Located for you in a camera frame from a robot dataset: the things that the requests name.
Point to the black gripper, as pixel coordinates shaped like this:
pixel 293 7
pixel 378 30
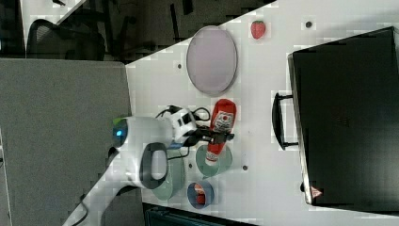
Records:
pixel 204 133

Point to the red ketchup bottle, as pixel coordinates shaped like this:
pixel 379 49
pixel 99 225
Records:
pixel 222 121

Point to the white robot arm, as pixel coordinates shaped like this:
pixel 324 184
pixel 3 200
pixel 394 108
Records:
pixel 141 160

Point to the pink round plate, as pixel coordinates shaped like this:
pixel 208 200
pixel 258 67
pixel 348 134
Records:
pixel 211 60

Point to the green mug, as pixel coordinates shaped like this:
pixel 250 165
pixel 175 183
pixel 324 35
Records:
pixel 226 160

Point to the green perforated colander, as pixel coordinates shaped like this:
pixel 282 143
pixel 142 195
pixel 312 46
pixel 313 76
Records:
pixel 173 182

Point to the blue bowl with fruit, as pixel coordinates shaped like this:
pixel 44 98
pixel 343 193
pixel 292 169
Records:
pixel 200 194

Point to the red strawberry toy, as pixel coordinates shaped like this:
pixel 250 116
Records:
pixel 257 29

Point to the black office chair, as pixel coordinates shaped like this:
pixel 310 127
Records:
pixel 65 41

